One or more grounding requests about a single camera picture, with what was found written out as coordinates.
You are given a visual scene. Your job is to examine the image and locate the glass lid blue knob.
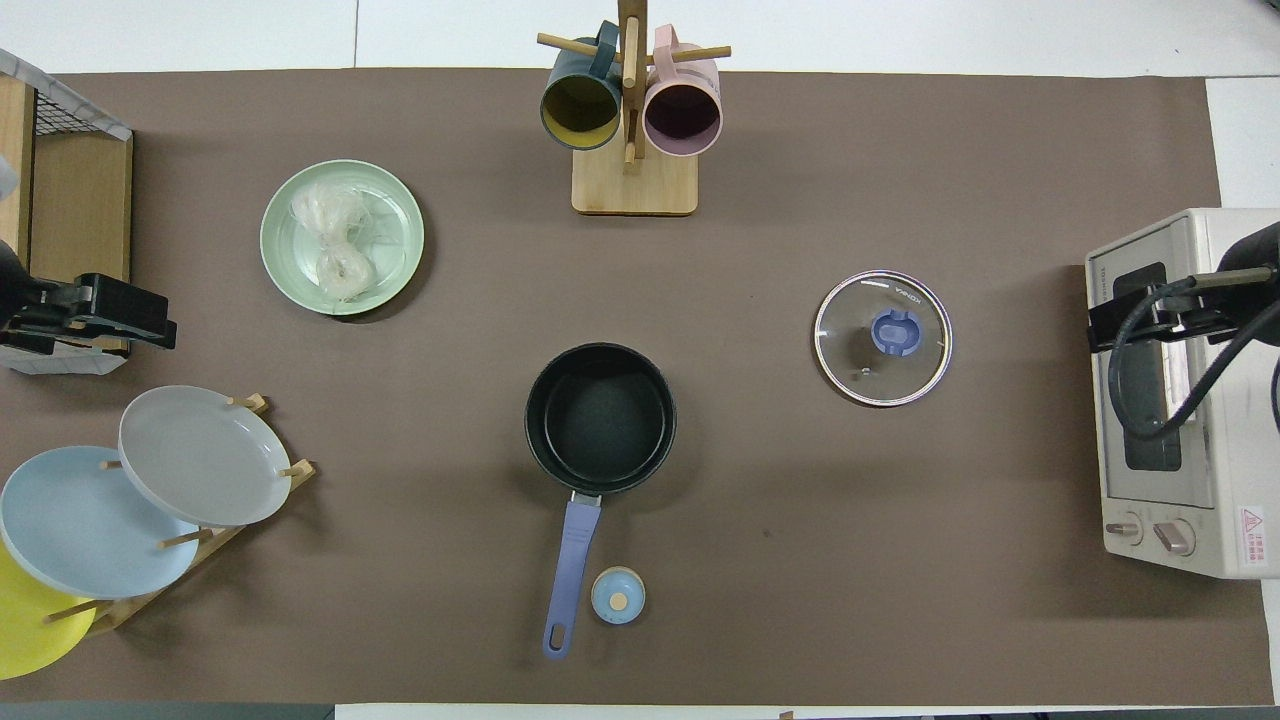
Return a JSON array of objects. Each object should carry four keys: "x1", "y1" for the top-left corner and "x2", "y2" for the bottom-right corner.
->
[{"x1": 813, "y1": 269, "x2": 955, "y2": 408}]

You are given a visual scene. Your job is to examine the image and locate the white vermicelli bundle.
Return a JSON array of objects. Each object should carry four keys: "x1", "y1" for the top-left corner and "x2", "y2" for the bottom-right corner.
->
[{"x1": 290, "y1": 186, "x2": 376, "y2": 304}]

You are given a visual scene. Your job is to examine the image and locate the green plate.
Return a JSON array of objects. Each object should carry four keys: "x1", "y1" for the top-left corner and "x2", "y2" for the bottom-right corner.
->
[{"x1": 260, "y1": 159, "x2": 426, "y2": 317}]

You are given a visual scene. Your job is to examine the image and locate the grey plate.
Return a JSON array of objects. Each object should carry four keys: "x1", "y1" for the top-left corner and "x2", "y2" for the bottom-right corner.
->
[{"x1": 117, "y1": 384, "x2": 295, "y2": 529}]

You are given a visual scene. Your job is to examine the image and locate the wooden plate rack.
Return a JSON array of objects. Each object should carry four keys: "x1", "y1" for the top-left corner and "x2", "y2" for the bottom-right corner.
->
[{"x1": 40, "y1": 392, "x2": 319, "y2": 637}]

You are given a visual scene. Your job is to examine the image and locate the light blue plate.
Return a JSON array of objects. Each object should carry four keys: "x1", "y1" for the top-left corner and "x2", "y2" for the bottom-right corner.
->
[{"x1": 0, "y1": 445, "x2": 202, "y2": 601}]

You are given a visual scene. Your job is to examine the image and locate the yellow plate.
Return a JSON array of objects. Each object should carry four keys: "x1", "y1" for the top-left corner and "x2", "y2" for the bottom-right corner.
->
[{"x1": 0, "y1": 540, "x2": 99, "y2": 682}]

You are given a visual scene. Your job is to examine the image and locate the wooden mug tree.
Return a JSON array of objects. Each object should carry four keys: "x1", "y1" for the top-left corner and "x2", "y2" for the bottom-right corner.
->
[{"x1": 536, "y1": 0, "x2": 733, "y2": 217}]

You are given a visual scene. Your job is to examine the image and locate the small blue jar cork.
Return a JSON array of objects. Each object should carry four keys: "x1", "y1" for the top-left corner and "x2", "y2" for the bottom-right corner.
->
[{"x1": 589, "y1": 565, "x2": 648, "y2": 627}]

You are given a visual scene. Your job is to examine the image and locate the pink mug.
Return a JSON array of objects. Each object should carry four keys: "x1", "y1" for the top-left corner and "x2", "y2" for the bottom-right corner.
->
[{"x1": 642, "y1": 24, "x2": 724, "y2": 158}]

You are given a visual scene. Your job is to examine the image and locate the brown table mat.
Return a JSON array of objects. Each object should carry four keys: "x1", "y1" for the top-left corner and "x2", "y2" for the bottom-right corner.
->
[{"x1": 0, "y1": 67, "x2": 1277, "y2": 707}]

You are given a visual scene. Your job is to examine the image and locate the dark teal mug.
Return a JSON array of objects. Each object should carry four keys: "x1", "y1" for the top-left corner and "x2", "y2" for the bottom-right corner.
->
[{"x1": 539, "y1": 21, "x2": 626, "y2": 152}]

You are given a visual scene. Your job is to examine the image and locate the beige toaster oven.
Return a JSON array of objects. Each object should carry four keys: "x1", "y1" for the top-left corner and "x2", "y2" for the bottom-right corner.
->
[{"x1": 1084, "y1": 207, "x2": 1280, "y2": 581}]

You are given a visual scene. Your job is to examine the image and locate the black pot blue handle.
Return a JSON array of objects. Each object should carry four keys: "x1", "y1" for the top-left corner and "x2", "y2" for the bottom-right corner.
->
[{"x1": 524, "y1": 342, "x2": 679, "y2": 661}]

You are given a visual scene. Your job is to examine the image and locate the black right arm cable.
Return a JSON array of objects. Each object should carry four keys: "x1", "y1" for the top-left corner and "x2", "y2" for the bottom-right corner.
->
[{"x1": 1107, "y1": 276, "x2": 1280, "y2": 442}]

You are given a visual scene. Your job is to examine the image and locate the black right wrist bracket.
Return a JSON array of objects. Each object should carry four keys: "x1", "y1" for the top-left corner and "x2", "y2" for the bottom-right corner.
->
[{"x1": 1087, "y1": 266, "x2": 1279, "y2": 354}]

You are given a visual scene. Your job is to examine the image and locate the black wrist bracket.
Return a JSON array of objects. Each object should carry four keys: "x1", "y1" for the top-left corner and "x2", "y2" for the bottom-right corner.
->
[
  {"x1": 8, "y1": 272, "x2": 179, "y2": 354},
  {"x1": 1087, "y1": 266, "x2": 1279, "y2": 354}
]

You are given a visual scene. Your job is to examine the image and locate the black left wrist bracket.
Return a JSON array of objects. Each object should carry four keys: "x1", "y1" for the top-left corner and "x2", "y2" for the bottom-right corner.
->
[{"x1": 8, "y1": 272, "x2": 179, "y2": 354}]

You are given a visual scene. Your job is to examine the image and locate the wooden shelf wire basket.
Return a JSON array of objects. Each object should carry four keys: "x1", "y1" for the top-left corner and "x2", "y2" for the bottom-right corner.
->
[{"x1": 0, "y1": 47, "x2": 135, "y2": 377}]

